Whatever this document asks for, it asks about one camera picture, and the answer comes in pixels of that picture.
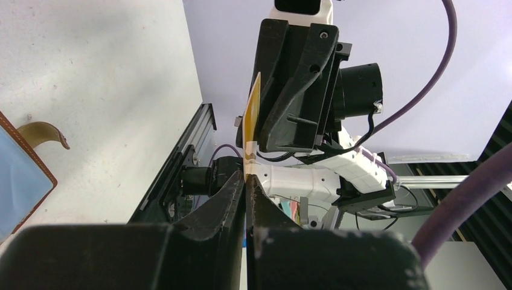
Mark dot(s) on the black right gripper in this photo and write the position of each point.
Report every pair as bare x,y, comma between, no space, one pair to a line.
304,93

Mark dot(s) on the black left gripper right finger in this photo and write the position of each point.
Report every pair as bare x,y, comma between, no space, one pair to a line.
282,255

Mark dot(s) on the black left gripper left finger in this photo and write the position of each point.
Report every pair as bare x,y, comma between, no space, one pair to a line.
200,251

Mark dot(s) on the yellow credit card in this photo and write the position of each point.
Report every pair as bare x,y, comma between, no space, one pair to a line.
249,124

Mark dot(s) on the brown leather card holder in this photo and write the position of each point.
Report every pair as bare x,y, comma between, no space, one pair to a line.
25,179

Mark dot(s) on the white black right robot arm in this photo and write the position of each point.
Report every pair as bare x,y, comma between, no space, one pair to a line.
366,170

